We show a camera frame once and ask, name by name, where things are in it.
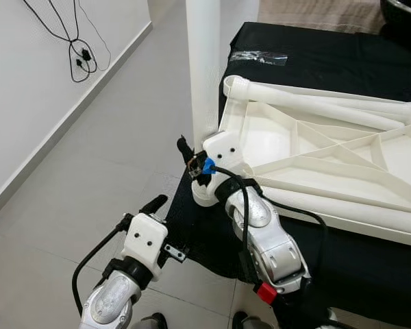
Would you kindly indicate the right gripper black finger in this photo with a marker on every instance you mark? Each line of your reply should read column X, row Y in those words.
column 187, row 151

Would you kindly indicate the white plastic children table top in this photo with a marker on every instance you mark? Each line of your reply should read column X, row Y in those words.
column 281, row 140

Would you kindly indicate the orange rubber band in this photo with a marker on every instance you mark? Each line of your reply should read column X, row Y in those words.
column 195, row 163

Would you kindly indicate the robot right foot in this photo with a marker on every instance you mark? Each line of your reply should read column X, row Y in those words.
column 245, row 322

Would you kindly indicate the clear plastic bag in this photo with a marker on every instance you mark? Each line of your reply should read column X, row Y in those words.
column 260, row 58

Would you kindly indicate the small black plug adapter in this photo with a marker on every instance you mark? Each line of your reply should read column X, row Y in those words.
column 87, row 55

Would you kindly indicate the black tablecloth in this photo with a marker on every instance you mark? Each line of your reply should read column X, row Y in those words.
column 342, row 55

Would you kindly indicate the beige tablecloth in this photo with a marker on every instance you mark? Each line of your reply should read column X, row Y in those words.
column 315, row 14

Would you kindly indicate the black wok pan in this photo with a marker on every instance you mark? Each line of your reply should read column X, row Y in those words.
column 407, row 17

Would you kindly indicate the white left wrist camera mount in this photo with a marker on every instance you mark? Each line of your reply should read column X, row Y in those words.
column 145, row 236

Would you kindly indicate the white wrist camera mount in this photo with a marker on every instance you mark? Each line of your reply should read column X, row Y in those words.
column 225, row 151
column 145, row 236

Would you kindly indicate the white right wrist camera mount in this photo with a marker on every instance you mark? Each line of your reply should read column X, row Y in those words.
column 225, row 151

